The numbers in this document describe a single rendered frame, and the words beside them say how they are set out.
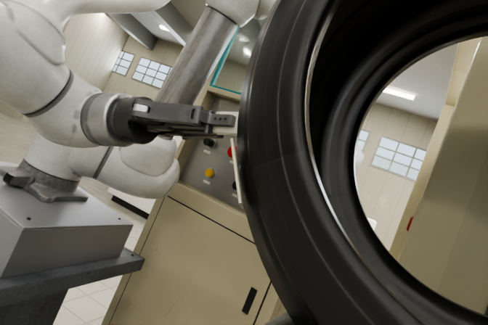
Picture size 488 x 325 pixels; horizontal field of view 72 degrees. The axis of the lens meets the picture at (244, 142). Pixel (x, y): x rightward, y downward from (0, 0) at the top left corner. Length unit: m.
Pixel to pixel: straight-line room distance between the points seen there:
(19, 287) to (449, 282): 0.78
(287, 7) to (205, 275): 0.93
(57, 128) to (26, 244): 0.32
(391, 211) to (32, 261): 7.61
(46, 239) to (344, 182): 0.64
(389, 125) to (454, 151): 7.70
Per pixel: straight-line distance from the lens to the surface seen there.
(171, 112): 0.46
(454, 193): 0.65
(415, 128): 8.40
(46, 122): 0.61
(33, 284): 0.87
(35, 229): 0.84
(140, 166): 0.98
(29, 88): 0.57
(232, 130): 0.44
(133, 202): 4.49
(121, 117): 0.53
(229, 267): 1.10
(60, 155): 0.99
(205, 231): 1.14
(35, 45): 0.57
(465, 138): 0.67
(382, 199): 8.09
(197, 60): 0.94
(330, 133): 0.57
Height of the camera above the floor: 1.03
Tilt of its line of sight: 4 degrees up
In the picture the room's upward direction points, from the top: 23 degrees clockwise
